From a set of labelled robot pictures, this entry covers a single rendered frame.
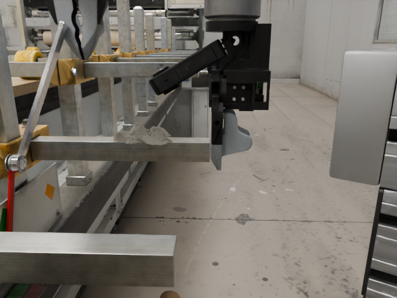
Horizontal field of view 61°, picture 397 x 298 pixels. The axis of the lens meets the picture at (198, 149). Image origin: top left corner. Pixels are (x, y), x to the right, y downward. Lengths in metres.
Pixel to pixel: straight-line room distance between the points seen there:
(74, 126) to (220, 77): 0.39
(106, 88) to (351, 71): 0.80
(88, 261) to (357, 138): 0.22
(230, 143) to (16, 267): 0.31
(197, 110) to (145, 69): 2.32
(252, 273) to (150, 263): 1.40
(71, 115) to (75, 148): 0.23
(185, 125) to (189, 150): 2.71
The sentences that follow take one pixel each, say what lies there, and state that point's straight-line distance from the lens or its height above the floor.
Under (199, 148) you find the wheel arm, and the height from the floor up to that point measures 0.85.
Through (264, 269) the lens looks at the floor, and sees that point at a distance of 1.70.
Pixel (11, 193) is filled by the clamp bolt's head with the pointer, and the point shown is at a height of 0.81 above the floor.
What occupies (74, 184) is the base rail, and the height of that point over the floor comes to 0.70.
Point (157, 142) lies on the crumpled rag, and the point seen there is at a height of 0.86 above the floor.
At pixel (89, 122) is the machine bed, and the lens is 1.46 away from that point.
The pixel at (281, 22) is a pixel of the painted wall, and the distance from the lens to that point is 9.46.
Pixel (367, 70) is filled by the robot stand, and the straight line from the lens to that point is 0.25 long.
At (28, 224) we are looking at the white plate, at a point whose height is 0.74.
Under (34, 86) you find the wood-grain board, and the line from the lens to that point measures 1.04.
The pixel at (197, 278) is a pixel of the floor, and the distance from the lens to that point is 1.62.
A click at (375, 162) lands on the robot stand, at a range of 0.26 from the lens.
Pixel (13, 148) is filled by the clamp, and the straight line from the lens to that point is 0.53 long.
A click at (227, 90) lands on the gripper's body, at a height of 0.94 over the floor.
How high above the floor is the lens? 1.00
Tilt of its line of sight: 17 degrees down
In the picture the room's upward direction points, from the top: straight up
